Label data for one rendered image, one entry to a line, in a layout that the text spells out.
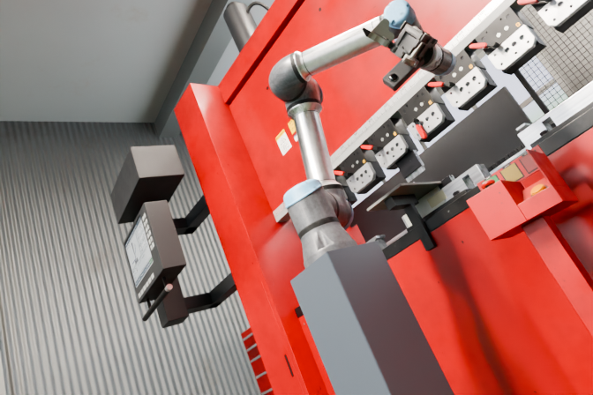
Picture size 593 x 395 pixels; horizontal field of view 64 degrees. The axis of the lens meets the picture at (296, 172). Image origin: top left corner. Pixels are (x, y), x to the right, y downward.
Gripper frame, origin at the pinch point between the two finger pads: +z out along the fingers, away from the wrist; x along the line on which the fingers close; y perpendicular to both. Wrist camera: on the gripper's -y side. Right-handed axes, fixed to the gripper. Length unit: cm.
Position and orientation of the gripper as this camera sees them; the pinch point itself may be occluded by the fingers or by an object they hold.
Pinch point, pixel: (381, 45)
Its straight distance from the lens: 119.1
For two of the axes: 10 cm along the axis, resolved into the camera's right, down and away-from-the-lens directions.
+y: 4.8, -7.8, -4.0
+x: 6.0, 6.3, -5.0
